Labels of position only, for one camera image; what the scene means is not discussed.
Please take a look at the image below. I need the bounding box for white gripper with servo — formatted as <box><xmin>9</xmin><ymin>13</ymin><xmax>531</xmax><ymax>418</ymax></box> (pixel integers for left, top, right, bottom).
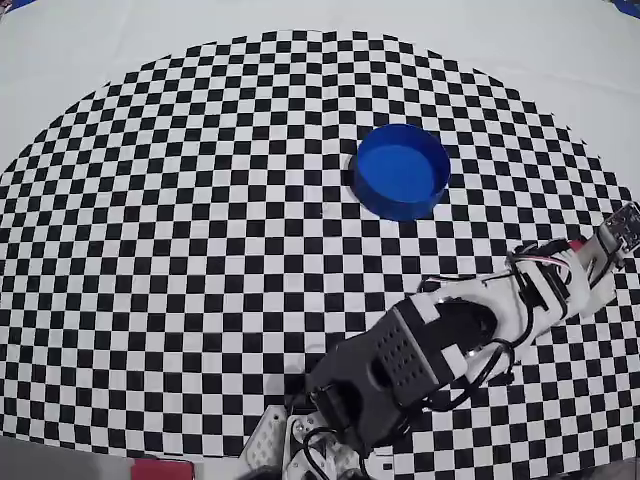
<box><xmin>507</xmin><ymin>234</ymin><xmax>617</xmax><ymax>329</ymax></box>

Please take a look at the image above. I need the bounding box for blue round box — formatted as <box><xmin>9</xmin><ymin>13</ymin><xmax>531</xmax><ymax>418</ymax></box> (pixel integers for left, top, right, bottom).
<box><xmin>352</xmin><ymin>122</ymin><xmax>452</xmax><ymax>222</ymax></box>

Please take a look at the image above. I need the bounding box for checkerboard printed white sheet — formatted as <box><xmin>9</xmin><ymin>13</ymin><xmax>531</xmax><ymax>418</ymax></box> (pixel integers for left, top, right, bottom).
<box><xmin>0</xmin><ymin>0</ymin><xmax>640</xmax><ymax>476</ymax></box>

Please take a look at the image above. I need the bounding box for red flat object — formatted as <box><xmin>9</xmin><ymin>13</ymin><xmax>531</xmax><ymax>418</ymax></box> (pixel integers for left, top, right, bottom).
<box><xmin>131</xmin><ymin>458</ymin><xmax>195</xmax><ymax>480</ymax></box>

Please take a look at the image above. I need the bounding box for grey flat board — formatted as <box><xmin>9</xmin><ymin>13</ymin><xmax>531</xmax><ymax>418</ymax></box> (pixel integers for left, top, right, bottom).
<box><xmin>0</xmin><ymin>436</ymin><xmax>135</xmax><ymax>480</ymax></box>

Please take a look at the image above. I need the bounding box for red white servo cable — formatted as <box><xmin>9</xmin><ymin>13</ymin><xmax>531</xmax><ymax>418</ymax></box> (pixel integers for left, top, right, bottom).
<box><xmin>507</xmin><ymin>249</ymin><xmax>574</xmax><ymax>286</ymax></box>

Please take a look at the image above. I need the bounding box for black cable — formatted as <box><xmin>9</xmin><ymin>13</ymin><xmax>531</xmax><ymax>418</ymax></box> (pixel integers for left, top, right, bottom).
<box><xmin>299</xmin><ymin>272</ymin><xmax>519</xmax><ymax>480</ymax></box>

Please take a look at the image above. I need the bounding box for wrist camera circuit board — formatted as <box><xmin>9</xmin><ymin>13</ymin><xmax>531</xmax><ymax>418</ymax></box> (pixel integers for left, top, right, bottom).
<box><xmin>597</xmin><ymin>199</ymin><xmax>640</xmax><ymax>254</ymax></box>

